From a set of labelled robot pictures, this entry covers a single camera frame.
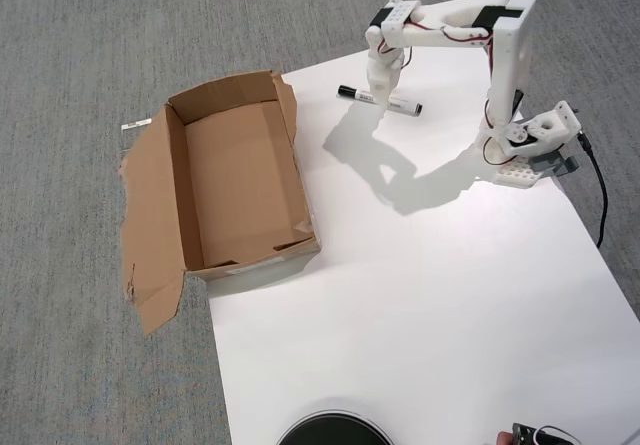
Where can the white paper label strip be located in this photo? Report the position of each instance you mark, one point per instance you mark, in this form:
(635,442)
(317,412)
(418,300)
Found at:
(135,125)

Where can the grey table clamp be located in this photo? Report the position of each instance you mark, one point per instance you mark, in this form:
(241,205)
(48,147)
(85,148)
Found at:
(550,164)

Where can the person hand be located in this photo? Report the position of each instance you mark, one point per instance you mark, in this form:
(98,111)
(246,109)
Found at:
(503,439)

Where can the black and white marker pen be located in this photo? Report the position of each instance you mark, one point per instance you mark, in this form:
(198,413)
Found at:
(352,92)

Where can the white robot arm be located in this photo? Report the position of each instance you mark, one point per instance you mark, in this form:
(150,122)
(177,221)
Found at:
(510,65)

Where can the open brown cardboard box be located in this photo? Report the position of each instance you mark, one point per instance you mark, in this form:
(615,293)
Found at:
(235,180)

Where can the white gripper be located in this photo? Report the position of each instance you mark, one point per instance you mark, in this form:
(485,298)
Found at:
(381,87)

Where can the black round disc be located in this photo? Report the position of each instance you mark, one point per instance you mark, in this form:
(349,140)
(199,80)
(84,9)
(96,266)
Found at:
(332,427)

